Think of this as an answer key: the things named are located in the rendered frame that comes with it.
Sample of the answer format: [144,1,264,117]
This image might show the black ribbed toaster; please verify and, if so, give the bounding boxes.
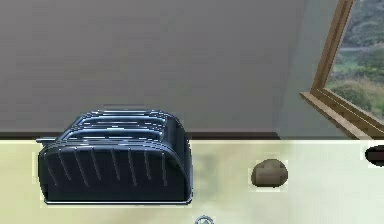
[35,108,194,206]

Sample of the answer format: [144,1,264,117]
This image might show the wooden framed window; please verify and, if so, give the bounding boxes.
[299,0,384,140]

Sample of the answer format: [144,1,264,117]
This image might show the dark round object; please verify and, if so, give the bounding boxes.
[364,145,384,167]

